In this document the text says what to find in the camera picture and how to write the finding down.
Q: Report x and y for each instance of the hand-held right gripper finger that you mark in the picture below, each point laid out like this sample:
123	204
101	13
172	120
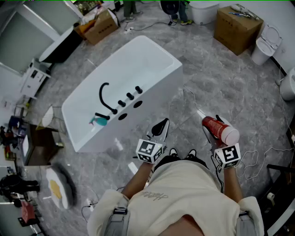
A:
222	120
210	136

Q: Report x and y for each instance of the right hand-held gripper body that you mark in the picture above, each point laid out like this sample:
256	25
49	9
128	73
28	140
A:
227	155

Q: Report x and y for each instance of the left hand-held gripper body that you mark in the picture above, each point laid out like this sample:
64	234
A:
147	149

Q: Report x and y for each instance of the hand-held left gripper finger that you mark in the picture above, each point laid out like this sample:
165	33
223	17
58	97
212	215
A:
159	128
166	136

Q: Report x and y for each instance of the red liquid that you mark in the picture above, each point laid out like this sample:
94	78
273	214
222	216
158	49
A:
215	128

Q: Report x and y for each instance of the white bathtub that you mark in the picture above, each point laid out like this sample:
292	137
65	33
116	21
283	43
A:
143	66

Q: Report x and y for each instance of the person's right forearm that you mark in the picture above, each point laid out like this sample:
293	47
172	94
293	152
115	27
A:
232	184

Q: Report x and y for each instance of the person's left forearm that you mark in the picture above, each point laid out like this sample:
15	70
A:
136	181

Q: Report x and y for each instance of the person's left shoe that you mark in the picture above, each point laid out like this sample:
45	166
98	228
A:
173	152

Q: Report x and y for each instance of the person's shoe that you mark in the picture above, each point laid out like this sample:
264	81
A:
173	152
191	154

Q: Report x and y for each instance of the person's black trousers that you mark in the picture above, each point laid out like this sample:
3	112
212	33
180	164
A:
166	160

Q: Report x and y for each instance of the person's right shoe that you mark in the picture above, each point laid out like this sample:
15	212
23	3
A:
191	154

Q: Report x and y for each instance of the black faucet knob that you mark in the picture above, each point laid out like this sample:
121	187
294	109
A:
122	103
130	96
138	89

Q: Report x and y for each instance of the person's cream shirt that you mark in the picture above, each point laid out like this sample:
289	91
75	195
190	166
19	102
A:
184	186

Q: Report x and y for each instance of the teal toy fish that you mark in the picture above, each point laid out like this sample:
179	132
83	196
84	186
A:
100	121

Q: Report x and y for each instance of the black hand shower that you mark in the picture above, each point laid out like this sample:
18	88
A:
102	116

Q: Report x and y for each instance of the tape roll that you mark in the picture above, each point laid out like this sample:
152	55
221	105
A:
271	196

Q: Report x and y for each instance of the black table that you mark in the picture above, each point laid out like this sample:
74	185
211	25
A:
281	182

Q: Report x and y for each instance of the black curved faucet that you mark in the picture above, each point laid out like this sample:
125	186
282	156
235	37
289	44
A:
101	96

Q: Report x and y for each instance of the white power strip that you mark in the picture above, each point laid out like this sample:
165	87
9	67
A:
90	204

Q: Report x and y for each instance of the white toilet with raised lid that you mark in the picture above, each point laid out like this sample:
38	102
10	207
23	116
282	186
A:
262	50

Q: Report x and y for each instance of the large closed cardboard box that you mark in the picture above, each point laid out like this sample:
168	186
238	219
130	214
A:
235	30

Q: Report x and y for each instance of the fried egg rug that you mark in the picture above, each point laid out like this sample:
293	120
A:
56	189

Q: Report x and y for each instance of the brown wooden table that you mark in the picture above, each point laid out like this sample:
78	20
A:
43	147

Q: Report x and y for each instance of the white fan-shaped stool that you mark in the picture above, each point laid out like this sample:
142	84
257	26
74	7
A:
47	117

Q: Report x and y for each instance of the white round container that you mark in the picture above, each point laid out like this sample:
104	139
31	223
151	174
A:
204	12

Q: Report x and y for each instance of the white long brush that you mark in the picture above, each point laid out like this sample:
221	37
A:
245	11

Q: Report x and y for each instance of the open cardboard box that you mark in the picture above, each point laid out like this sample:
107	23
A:
101	30

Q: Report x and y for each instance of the black tub with white rim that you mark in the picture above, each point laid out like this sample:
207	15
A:
62	48

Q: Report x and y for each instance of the white cabinet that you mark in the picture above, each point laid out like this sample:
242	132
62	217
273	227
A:
34	79

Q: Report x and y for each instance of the red stool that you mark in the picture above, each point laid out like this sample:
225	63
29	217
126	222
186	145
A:
27	210

